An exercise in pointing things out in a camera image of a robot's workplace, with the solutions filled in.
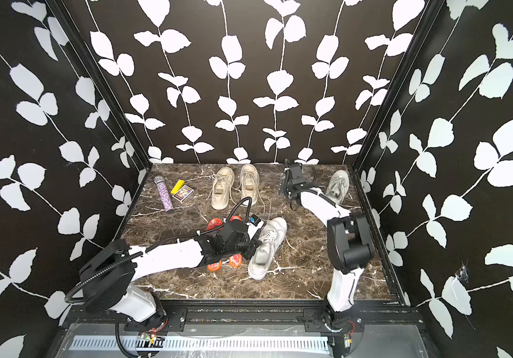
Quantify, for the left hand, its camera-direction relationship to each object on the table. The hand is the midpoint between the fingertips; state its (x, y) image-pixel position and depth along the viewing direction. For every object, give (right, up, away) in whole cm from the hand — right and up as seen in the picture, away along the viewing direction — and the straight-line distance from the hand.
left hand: (263, 240), depth 82 cm
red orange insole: (-22, +3, +16) cm, 27 cm away
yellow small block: (-43, +20, +29) cm, 56 cm away
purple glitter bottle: (-51, +23, +27) cm, 62 cm away
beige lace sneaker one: (-19, +22, +21) cm, 36 cm away
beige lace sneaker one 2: (-7, +21, +27) cm, 35 cm away
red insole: (-11, -9, +4) cm, 15 cm away
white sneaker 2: (+35, +20, +19) cm, 44 cm away
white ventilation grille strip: (-19, -30, -12) cm, 38 cm away
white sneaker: (+4, +1, +2) cm, 4 cm away
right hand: (+10, +21, +14) cm, 28 cm away
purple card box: (-39, +16, +25) cm, 49 cm away
